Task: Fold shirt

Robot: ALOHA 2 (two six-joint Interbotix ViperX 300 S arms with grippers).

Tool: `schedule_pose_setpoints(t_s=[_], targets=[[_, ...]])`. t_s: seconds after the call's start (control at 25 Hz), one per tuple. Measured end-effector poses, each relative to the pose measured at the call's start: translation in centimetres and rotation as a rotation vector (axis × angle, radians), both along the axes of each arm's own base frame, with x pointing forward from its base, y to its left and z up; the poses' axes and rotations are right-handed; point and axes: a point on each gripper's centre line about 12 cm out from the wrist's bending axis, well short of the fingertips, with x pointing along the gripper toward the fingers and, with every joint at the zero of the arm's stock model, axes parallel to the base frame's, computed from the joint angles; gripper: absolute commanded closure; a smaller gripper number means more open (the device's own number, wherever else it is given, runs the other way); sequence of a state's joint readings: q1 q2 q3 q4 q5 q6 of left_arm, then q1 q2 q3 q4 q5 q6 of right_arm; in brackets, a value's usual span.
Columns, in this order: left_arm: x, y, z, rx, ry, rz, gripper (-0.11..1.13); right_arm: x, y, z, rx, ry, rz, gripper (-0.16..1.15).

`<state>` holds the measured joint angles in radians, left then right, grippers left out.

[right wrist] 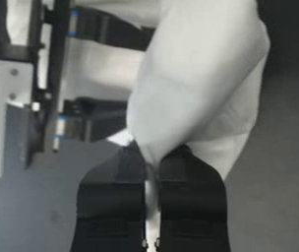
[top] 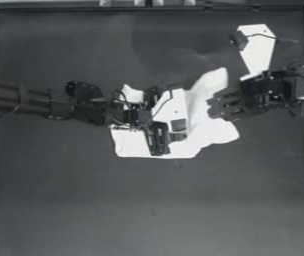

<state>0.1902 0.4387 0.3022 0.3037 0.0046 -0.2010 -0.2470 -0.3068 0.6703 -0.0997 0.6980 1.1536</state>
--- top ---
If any white shirt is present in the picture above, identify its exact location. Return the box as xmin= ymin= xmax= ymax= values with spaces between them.
xmin=110 ymin=66 xmax=240 ymax=160

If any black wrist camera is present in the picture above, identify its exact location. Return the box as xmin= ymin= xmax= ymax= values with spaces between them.
xmin=170 ymin=118 xmax=188 ymax=133
xmin=230 ymin=30 xmax=251 ymax=51

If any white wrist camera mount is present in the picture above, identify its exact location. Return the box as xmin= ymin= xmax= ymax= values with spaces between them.
xmin=230 ymin=23 xmax=278 ymax=82
xmin=151 ymin=88 xmax=191 ymax=145

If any black metal frame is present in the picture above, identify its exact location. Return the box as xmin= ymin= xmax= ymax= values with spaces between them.
xmin=0 ymin=1 xmax=304 ymax=68

